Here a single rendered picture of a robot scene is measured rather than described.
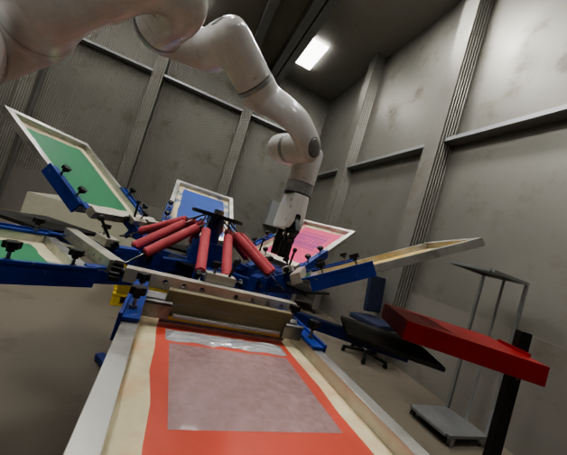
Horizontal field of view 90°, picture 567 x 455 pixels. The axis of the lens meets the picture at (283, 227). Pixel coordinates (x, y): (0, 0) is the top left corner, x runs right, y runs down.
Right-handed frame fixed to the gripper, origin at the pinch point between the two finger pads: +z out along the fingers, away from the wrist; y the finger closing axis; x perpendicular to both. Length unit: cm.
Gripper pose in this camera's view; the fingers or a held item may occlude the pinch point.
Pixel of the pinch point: (281, 248)
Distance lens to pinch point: 76.0
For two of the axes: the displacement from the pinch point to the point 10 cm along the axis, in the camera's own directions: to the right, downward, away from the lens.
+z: -2.9, 9.6, -0.4
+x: 8.9, 2.9, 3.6
